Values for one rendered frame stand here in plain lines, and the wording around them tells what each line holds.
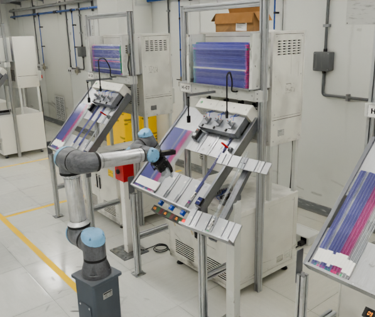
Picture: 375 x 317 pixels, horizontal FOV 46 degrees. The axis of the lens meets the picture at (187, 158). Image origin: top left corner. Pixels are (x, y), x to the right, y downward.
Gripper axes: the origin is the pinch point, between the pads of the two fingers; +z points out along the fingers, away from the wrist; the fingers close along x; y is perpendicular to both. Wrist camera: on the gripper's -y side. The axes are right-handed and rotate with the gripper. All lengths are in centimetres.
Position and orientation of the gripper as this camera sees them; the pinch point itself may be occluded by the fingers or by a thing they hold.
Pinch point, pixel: (171, 175)
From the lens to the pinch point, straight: 265.9
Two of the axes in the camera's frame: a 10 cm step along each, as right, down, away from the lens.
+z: 3.9, 7.5, 5.3
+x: 6.3, 2.0, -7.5
